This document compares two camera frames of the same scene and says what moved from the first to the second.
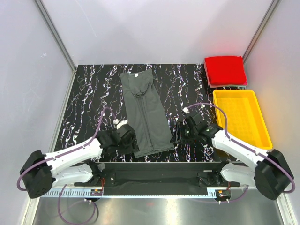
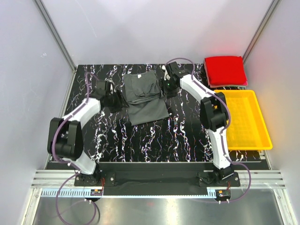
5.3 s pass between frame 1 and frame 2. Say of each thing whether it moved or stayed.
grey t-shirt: moved
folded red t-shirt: stayed
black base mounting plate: stayed
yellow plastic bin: stayed
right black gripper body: moved
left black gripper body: moved
